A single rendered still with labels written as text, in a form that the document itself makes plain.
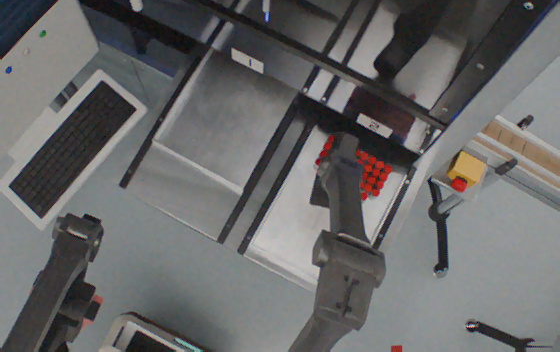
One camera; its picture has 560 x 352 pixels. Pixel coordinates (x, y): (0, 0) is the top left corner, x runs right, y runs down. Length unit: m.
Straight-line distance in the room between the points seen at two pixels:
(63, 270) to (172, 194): 0.62
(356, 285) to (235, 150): 0.77
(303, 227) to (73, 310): 0.64
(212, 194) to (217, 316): 0.92
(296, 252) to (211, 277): 0.92
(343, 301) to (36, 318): 0.46
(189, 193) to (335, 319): 0.77
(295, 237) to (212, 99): 0.41
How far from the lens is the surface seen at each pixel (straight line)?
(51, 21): 1.58
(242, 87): 1.68
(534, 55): 1.02
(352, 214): 1.08
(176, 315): 2.46
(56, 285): 1.04
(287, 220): 1.59
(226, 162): 1.62
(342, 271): 0.95
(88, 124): 1.77
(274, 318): 2.45
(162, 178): 1.63
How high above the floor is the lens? 2.45
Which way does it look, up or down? 75 degrees down
